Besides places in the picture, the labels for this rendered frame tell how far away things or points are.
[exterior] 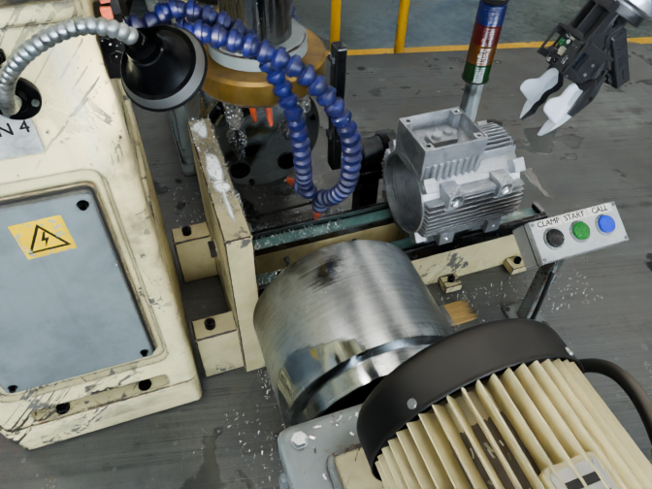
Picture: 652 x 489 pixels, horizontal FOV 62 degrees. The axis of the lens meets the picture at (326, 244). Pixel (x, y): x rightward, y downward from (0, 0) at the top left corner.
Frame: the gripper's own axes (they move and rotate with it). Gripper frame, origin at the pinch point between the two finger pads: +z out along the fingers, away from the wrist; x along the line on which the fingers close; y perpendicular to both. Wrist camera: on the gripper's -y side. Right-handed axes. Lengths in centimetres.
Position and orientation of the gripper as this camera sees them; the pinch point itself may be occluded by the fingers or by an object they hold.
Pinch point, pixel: (537, 121)
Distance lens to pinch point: 99.6
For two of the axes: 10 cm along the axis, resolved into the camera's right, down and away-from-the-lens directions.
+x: 3.3, 6.9, -6.4
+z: -4.9, 7.0, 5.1
